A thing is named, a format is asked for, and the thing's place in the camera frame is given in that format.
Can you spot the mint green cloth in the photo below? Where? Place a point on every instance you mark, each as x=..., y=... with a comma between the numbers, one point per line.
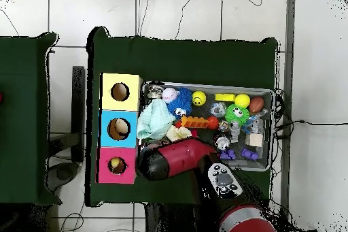
x=155, y=119

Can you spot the orange plastic toy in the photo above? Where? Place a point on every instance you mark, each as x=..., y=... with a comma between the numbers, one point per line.
x=194, y=122

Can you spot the orange ball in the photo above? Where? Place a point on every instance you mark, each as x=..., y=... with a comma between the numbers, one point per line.
x=213, y=122

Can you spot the yellow plush toy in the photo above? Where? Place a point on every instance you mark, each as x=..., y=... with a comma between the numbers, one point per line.
x=114, y=162

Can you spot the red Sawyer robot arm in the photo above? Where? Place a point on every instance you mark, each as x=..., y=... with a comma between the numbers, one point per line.
x=185, y=158

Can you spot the shallow metal mesh bin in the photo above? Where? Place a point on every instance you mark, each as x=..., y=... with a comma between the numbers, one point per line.
x=202, y=111

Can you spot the wooden box with three holes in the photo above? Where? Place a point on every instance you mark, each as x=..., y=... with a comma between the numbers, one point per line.
x=108, y=104

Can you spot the blue fuzzy ball with eyes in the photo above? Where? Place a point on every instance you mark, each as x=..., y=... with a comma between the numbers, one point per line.
x=180, y=101

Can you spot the cream cloth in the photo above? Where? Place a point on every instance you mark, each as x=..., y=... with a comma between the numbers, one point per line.
x=178, y=133

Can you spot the white baseball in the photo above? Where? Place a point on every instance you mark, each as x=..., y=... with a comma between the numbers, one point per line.
x=170, y=95

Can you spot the yellow smiley ball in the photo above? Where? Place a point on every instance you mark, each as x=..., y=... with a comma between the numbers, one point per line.
x=199, y=97

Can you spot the dark green tablecloth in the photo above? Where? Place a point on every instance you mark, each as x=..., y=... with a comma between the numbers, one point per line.
x=190, y=60
x=21, y=106

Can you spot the green fuzzy ball with eyes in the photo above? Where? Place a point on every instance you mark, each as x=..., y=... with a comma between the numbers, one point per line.
x=237, y=112

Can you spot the small brown football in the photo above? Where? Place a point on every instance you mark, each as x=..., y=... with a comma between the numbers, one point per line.
x=256, y=104

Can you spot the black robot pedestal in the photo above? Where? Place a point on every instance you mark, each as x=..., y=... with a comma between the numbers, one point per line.
x=153, y=221

